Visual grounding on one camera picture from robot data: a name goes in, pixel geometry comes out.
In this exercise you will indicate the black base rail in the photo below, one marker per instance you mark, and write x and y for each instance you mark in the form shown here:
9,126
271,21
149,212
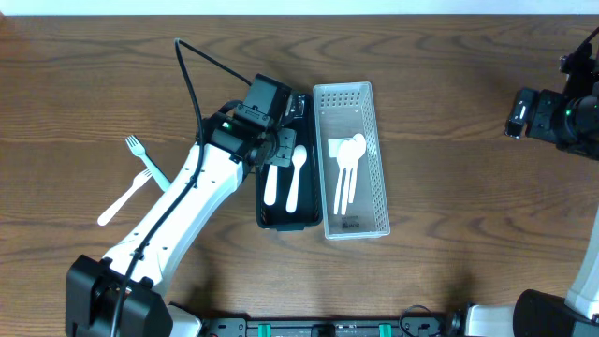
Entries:
417,321

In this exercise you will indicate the clear plastic basket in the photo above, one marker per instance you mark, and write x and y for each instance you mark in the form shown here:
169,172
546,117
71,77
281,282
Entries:
341,111

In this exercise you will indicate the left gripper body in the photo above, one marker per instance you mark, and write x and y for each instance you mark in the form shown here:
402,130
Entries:
284,146

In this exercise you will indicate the white fork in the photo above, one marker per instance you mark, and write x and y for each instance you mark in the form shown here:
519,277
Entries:
141,179
270,191

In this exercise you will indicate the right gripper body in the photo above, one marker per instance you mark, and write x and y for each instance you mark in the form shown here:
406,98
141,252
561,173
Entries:
555,123

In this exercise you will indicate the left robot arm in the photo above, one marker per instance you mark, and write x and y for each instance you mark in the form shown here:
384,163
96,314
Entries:
122,294

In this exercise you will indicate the black plastic basket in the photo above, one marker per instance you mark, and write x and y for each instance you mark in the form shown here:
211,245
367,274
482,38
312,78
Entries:
309,207

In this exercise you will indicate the white spoon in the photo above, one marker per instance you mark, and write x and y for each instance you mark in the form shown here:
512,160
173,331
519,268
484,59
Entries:
298,159
359,152
346,176
341,161

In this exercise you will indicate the pale green plastic fork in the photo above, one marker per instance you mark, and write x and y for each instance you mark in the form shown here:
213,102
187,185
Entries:
138,150

